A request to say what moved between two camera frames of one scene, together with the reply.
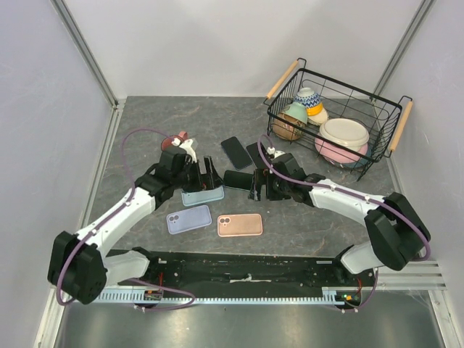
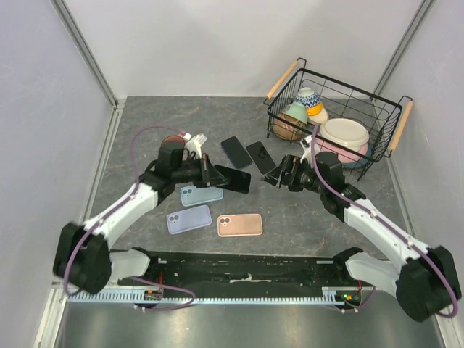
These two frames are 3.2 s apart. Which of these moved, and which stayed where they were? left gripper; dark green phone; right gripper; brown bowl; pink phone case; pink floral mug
Moved: right gripper; dark green phone
Stayed: left gripper; pink phone case; brown bowl; pink floral mug
